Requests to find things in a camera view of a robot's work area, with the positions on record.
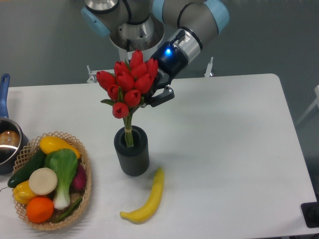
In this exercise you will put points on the red tulip bouquet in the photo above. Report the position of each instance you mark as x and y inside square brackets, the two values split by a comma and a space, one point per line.
[126, 91]

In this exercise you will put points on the green chili pepper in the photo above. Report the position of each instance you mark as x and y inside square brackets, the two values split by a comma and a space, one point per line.
[69, 211]

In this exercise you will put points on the yellow banana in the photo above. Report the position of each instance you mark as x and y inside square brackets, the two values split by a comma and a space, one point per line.
[152, 204]

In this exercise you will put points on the yellow squash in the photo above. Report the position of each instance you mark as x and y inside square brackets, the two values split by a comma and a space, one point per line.
[49, 144]

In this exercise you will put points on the beige round bun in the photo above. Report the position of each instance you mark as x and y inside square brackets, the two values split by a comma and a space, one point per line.
[43, 181]

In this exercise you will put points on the yellow bell pepper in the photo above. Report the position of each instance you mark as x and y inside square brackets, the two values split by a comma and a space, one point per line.
[22, 193]

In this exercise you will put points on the green cucumber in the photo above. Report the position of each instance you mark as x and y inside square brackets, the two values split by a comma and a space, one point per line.
[22, 175]

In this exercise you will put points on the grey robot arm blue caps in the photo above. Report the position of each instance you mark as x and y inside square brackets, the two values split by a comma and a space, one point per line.
[173, 32]

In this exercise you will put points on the green bok choy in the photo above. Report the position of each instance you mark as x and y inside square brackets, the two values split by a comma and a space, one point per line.
[64, 163]

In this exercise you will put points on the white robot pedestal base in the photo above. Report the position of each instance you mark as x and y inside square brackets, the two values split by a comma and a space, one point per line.
[95, 76]

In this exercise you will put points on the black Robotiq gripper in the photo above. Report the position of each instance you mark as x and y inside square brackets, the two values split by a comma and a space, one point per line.
[171, 60]

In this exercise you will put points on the orange fruit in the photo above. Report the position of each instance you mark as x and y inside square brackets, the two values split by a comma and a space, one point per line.
[39, 209]

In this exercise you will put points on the white furniture leg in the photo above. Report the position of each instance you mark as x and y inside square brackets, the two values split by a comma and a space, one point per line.
[311, 110]

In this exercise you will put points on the woven wicker basket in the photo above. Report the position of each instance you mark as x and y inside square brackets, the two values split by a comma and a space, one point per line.
[26, 154]

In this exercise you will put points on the blue handled saucepan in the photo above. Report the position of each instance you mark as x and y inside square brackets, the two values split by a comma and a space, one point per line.
[12, 139]

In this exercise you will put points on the dark grey ribbed vase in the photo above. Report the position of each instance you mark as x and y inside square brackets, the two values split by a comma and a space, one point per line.
[133, 160]

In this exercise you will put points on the black device at table edge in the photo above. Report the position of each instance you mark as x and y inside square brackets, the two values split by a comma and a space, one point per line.
[311, 214]

